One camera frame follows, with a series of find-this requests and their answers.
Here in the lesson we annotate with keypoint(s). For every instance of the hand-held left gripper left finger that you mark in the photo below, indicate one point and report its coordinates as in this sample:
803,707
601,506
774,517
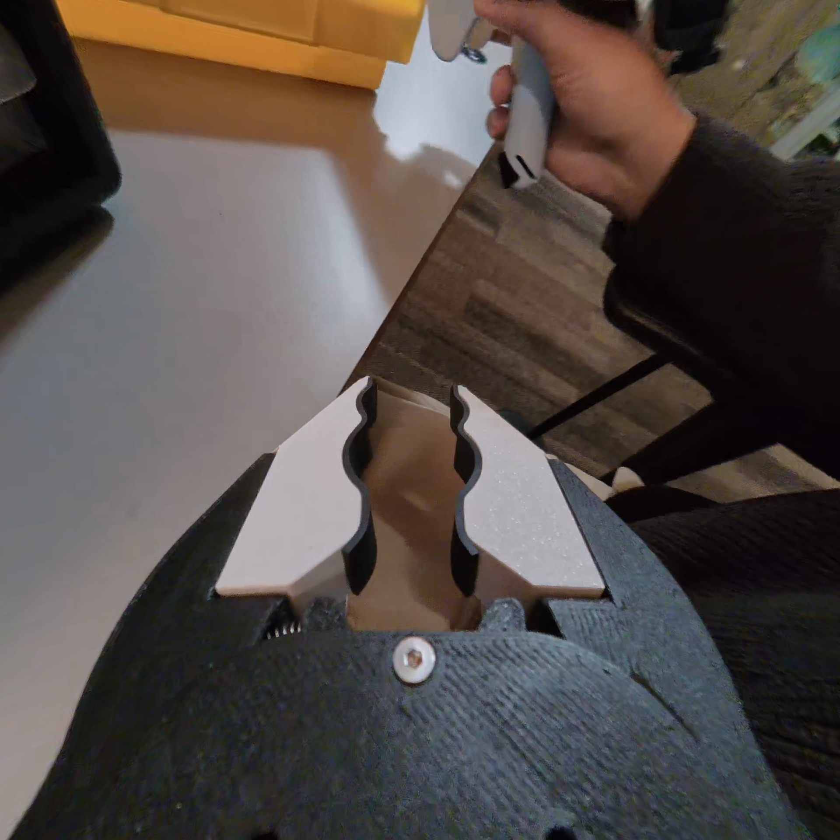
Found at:
295,525

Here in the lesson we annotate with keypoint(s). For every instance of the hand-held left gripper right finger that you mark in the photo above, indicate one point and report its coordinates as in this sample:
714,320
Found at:
531,525

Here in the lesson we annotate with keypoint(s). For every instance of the black drawer cabinet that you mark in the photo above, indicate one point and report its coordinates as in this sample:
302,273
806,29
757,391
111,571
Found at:
52,131

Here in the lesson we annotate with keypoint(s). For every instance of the person's right forearm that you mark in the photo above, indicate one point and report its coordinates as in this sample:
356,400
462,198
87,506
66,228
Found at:
754,262

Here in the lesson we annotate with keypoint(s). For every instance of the grey desk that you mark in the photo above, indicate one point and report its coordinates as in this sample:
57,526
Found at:
197,328

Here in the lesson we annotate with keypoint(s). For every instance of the person's right hand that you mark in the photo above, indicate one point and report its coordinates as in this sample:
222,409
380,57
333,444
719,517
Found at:
604,111

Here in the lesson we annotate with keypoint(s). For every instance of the yellow plastic bin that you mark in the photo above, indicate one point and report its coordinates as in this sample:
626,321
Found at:
262,33

